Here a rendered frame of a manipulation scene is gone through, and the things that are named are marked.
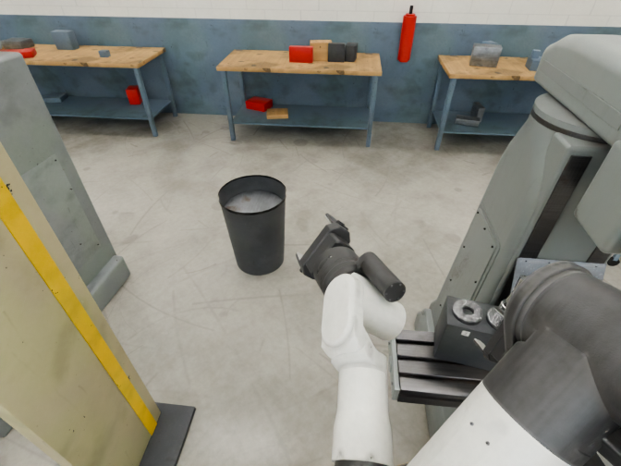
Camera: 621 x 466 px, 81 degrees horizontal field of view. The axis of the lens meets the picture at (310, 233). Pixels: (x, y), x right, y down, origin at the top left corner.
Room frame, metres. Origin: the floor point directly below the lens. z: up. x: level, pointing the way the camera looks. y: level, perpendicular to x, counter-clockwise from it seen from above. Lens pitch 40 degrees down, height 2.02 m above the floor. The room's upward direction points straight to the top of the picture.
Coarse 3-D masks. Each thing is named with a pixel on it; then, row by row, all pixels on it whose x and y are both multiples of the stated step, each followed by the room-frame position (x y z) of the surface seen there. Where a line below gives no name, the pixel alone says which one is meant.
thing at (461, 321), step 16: (448, 304) 0.74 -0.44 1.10; (464, 304) 0.73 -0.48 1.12; (480, 304) 0.74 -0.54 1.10; (448, 320) 0.68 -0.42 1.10; (464, 320) 0.67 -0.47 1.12; (480, 320) 0.67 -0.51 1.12; (448, 336) 0.66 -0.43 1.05; (464, 336) 0.65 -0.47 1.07; (480, 336) 0.63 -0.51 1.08; (448, 352) 0.65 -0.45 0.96; (464, 352) 0.64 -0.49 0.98; (480, 352) 0.63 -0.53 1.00; (480, 368) 0.62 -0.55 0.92
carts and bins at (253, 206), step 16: (256, 176) 2.33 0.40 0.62; (224, 192) 2.17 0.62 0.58; (240, 192) 2.28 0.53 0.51; (256, 192) 2.28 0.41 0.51; (272, 192) 2.29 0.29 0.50; (224, 208) 1.93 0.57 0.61; (240, 208) 2.08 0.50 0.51; (256, 208) 2.08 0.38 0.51; (272, 208) 1.92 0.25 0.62; (240, 224) 1.88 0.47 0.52; (256, 224) 1.88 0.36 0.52; (272, 224) 1.93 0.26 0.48; (240, 240) 1.90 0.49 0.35; (256, 240) 1.89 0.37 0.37; (272, 240) 1.93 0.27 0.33; (240, 256) 1.93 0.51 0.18; (256, 256) 1.89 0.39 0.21; (272, 256) 1.94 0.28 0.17; (256, 272) 1.91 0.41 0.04; (272, 272) 1.94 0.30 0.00
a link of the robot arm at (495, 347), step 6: (498, 330) 0.54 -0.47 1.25; (498, 336) 0.53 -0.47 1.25; (492, 342) 0.52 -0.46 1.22; (498, 342) 0.51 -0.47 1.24; (504, 342) 0.50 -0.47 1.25; (486, 348) 0.52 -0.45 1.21; (492, 348) 0.51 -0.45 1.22; (498, 348) 0.50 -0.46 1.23; (504, 348) 0.49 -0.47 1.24; (486, 354) 0.51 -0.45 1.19; (492, 354) 0.50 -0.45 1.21; (498, 354) 0.49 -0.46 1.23; (504, 354) 0.48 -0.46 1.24; (492, 360) 0.49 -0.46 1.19; (498, 360) 0.47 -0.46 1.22
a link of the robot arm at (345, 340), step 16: (336, 288) 0.35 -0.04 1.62; (352, 288) 0.34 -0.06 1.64; (336, 304) 0.33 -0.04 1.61; (352, 304) 0.31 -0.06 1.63; (336, 320) 0.30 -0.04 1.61; (352, 320) 0.29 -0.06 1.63; (336, 336) 0.28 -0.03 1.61; (352, 336) 0.27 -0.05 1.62; (368, 336) 0.28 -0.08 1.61; (336, 352) 0.27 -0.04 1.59; (352, 352) 0.26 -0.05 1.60; (368, 352) 0.26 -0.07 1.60; (336, 368) 0.26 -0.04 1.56; (384, 368) 0.25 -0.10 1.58
